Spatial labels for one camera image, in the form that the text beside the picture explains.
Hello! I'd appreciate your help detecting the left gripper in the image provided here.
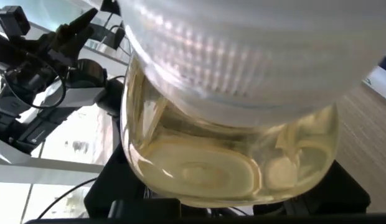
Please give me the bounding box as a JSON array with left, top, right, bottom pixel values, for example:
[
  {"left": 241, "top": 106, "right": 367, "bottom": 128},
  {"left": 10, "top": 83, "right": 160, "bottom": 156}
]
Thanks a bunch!
[{"left": 2, "top": 7, "right": 99, "bottom": 94}]

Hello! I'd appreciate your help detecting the clear jar with white lid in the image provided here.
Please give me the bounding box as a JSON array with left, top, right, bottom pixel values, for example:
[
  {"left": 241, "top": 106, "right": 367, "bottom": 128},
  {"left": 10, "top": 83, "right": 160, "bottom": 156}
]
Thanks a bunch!
[{"left": 116, "top": 0, "right": 386, "bottom": 208}]

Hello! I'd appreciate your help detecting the black cable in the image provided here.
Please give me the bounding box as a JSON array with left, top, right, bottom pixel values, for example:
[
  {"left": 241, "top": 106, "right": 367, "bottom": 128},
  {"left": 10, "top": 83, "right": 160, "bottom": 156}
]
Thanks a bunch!
[
  {"left": 36, "top": 177, "right": 98, "bottom": 220},
  {"left": 4, "top": 60, "right": 68, "bottom": 110}
]

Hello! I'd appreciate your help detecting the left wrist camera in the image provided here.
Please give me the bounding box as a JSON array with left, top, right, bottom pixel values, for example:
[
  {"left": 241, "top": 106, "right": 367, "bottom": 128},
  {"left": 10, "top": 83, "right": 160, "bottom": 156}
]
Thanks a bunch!
[{"left": 0, "top": 5, "right": 35, "bottom": 47}]

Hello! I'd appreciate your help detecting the white window frame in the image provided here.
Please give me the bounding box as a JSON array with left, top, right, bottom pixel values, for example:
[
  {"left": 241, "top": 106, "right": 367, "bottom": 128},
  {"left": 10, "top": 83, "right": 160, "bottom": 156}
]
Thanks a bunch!
[{"left": 0, "top": 136, "right": 105, "bottom": 188}]

